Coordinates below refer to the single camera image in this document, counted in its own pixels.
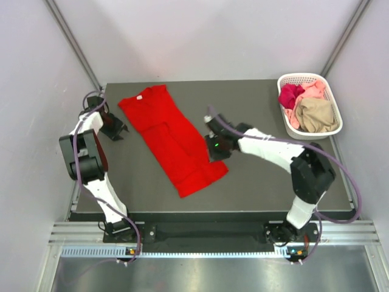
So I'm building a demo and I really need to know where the beige t shirt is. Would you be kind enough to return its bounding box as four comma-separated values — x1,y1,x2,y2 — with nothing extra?
295,97,339,133

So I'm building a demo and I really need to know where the red t shirt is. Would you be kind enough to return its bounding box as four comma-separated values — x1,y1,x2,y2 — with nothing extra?
118,85,229,198

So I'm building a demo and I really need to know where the magenta t shirt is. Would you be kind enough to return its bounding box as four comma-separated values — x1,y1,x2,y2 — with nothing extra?
278,84,305,110

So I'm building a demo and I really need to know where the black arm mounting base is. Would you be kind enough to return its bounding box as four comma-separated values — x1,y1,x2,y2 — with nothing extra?
68,211,323,253

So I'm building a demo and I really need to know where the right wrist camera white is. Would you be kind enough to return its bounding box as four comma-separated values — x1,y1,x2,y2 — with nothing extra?
204,115,213,123

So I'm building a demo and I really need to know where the white plastic laundry basket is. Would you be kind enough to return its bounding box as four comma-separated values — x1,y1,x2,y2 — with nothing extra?
277,73,343,141

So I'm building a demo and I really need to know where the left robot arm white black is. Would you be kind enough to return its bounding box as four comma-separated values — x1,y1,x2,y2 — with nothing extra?
59,91,140,243

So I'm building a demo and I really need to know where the slotted cable duct rail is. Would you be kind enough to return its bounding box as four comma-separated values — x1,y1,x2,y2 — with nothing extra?
60,245,308,259

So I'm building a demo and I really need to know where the pink t shirt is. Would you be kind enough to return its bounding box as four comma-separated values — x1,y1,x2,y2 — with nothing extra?
284,80,326,130

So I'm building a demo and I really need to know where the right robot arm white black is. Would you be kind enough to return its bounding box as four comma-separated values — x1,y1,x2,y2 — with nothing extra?
204,115,336,244

